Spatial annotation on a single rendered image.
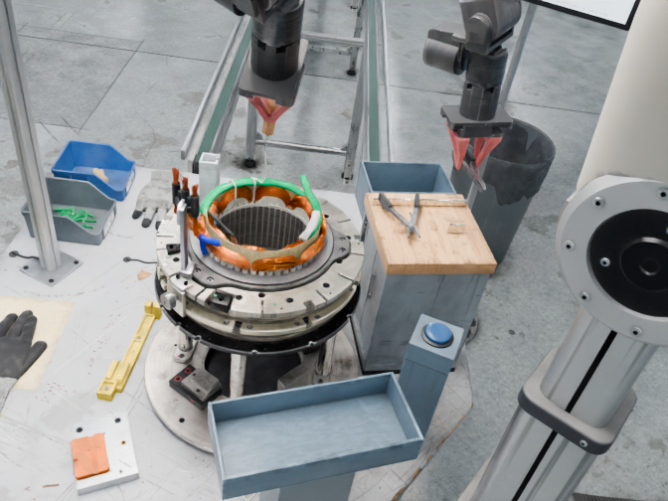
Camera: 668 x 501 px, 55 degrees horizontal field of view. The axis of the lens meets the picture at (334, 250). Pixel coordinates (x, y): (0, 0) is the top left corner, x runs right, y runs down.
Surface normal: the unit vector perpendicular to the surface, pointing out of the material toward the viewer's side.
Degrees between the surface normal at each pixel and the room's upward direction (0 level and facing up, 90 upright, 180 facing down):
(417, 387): 90
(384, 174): 90
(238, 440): 0
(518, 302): 0
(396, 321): 90
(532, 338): 0
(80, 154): 87
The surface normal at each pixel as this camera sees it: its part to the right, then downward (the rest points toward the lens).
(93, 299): 0.13, -0.76
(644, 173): -0.63, 0.66
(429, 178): 0.15, 0.65
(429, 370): -0.37, 0.55
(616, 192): -0.63, 0.43
